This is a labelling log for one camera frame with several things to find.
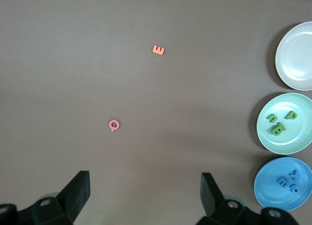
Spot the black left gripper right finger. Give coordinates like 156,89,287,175
196,172,300,225

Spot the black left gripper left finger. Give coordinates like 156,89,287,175
0,170,91,225

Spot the blue foam letter E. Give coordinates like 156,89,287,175
276,176,289,188

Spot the blue foam letter X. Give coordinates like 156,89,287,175
288,170,300,182

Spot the green foam letter B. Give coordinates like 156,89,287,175
272,122,287,136

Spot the green foam letter P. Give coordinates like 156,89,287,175
285,110,298,121

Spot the blue plate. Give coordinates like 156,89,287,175
253,156,312,212

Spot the light green plate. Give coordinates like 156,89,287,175
256,92,312,154

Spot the red foam letter G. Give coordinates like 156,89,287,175
108,119,121,133

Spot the brown table cover sheet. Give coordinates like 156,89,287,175
0,0,312,225

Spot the orange foam letter E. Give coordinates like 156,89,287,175
152,45,166,56

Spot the cream plate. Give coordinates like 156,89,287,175
274,21,312,91

